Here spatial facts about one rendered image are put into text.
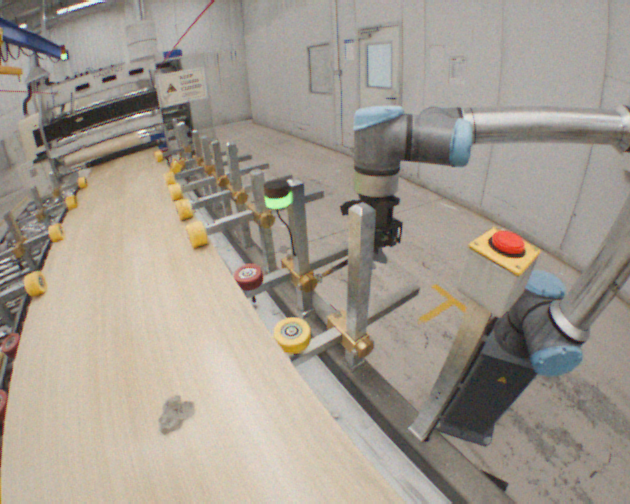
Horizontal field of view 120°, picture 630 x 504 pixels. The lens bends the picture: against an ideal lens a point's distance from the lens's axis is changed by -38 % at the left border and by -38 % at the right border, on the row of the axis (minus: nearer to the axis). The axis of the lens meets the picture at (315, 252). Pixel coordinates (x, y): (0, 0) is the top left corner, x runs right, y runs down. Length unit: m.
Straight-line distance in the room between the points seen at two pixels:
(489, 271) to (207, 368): 0.53
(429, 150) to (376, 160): 0.10
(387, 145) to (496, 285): 0.31
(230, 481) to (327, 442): 0.17
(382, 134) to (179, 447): 0.64
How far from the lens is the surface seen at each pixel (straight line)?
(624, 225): 0.80
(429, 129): 0.53
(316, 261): 0.90
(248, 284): 0.80
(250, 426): 0.55
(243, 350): 0.64
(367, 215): 0.51
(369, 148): 0.54
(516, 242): 0.36
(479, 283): 0.36
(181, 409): 0.58
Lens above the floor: 1.39
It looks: 34 degrees down
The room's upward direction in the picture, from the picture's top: 3 degrees counter-clockwise
